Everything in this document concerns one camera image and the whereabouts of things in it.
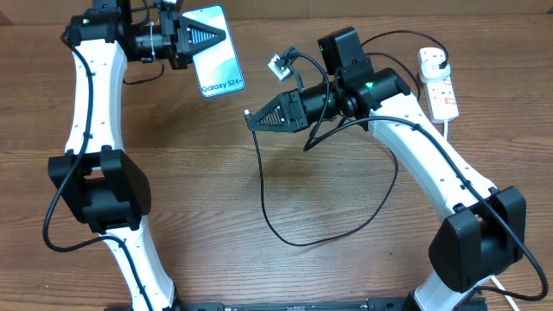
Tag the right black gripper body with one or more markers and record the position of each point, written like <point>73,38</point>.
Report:
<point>298,111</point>

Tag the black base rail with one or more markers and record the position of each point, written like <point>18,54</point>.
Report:
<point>374,304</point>

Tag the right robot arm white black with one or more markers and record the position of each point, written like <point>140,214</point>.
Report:
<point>482,227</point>

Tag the white charger plug adapter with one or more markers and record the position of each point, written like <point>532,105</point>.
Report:
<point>431,72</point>

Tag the white power strip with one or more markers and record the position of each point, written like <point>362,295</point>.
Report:
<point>440,96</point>

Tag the blue Galaxy smartphone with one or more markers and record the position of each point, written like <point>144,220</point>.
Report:
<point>217,68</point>

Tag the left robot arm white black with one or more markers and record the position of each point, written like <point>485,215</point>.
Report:
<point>94,176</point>

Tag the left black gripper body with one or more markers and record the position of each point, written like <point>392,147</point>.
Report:
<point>169,38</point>

